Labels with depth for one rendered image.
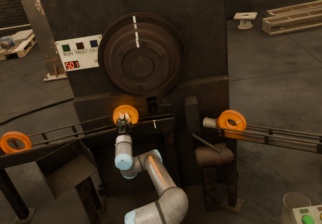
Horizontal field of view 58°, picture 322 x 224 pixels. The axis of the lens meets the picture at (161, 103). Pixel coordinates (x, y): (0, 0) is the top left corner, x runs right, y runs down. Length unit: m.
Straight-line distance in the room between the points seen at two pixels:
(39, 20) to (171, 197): 3.60
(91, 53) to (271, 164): 1.60
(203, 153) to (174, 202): 0.69
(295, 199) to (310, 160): 1.02
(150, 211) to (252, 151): 1.59
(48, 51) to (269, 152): 3.26
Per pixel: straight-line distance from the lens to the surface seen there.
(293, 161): 2.53
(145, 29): 1.48
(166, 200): 1.14
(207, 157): 1.77
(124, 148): 1.56
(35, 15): 4.38
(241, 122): 1.65
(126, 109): 1.75
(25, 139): 2.03
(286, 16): 5.23
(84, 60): 1.75
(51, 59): 4.53
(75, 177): 1.72
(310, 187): 2.37
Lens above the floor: 1.71
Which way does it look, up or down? 32 degrees down
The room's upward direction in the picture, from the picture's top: 10 degrees counter-clockwise
